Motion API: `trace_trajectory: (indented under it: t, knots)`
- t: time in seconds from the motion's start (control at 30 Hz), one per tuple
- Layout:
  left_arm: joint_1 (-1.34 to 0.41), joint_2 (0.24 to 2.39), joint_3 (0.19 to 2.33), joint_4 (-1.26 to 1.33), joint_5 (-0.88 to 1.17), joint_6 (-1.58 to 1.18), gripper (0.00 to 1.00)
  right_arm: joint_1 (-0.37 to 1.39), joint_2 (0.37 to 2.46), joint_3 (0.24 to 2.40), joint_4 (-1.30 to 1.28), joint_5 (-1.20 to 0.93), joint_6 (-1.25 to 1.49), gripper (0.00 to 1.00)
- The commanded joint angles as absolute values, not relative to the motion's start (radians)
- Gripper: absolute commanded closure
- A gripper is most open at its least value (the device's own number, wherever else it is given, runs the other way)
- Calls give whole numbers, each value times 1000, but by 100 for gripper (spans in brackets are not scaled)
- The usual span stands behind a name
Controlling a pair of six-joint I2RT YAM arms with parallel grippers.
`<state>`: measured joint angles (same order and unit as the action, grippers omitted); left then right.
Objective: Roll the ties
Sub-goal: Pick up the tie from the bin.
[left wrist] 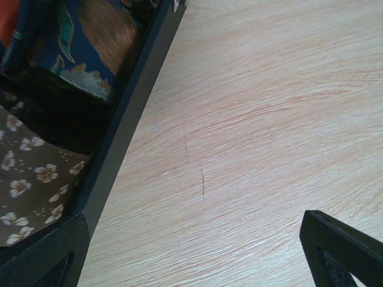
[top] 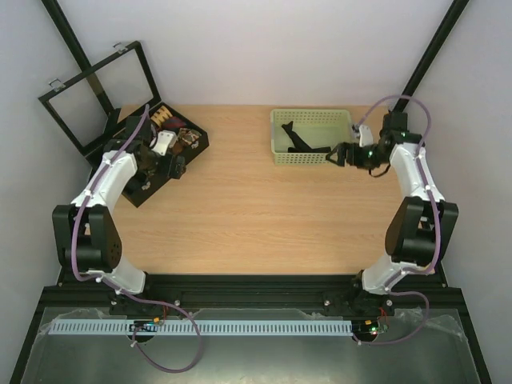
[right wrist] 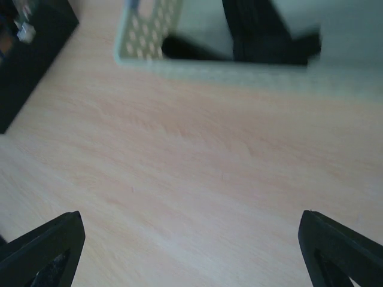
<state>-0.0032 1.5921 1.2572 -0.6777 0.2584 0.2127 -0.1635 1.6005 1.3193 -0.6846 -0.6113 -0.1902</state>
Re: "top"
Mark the green plastic basket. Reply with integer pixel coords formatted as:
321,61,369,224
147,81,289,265
270,108,353,165

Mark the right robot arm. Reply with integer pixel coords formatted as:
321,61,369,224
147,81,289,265
326,112,458,314

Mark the dark red rolled tie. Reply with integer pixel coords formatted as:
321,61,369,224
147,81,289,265
162,116,187,131

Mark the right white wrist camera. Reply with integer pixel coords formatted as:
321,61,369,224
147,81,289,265
352,125,374,147

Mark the tan patterned rolled tie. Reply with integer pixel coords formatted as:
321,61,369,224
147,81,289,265
150,106,173,126

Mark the right black frame post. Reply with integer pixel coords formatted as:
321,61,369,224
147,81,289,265
402,0,470,96

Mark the black necktie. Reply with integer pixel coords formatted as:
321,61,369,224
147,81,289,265
282,121,331,154

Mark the left black frame post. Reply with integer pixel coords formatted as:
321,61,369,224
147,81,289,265
42,0,115,116

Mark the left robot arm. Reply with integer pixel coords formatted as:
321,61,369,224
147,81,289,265
52,131,186,294

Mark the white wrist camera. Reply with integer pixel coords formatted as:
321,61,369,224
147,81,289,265
352,125,374,147
151,130,178,156

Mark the black tie storage box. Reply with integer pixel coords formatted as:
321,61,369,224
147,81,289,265
72,104,209,211

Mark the white slotted cable duct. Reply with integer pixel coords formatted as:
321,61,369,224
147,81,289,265
48,319,353,337

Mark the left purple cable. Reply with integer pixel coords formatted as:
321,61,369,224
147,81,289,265
70,104,203,374

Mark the brown beige rolled tie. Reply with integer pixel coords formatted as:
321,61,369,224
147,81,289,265
178,127,202,148

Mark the glass box lid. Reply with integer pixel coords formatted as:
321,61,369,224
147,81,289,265
38,41,161,158

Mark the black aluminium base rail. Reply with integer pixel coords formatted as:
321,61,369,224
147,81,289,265
36,273,466,317

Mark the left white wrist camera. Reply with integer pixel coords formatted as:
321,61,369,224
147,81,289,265
151,130,178,156

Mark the black frame post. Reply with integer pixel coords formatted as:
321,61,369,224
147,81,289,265
42,0,115,116
402,0,470,96

